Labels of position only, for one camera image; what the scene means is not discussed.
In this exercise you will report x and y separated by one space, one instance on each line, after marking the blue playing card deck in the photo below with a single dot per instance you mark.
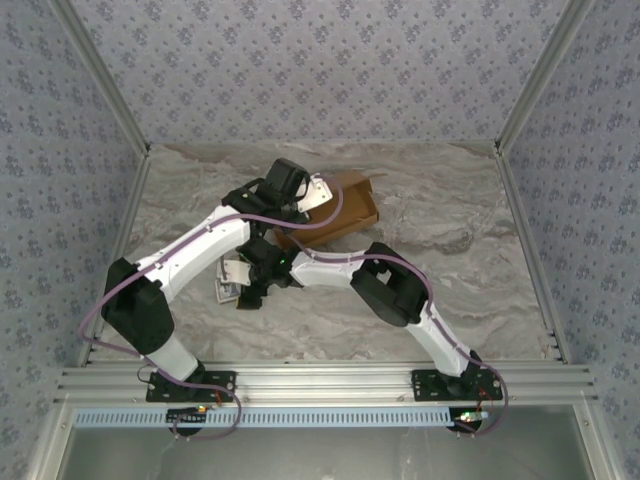
225 292

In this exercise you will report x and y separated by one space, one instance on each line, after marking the brown cardboard box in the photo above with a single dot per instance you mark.
345 210

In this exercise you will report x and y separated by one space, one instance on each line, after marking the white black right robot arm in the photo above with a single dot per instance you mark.
325 267

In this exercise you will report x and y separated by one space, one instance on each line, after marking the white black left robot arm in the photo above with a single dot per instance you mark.
200 245

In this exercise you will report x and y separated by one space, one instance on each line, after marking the small black controller board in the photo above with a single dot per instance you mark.
185 422
467 422

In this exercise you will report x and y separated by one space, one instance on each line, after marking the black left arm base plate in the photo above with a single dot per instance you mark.
220 387

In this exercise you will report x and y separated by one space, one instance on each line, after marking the aluminium rail beam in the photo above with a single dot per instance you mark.
325 382

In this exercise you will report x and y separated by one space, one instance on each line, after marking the aluminium table side rail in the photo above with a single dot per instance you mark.
131 200
531 250

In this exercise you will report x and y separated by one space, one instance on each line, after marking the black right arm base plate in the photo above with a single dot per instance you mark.
427 387

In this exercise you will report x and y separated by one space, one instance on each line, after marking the aluminium upright frame post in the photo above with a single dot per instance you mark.
545 70
100 75

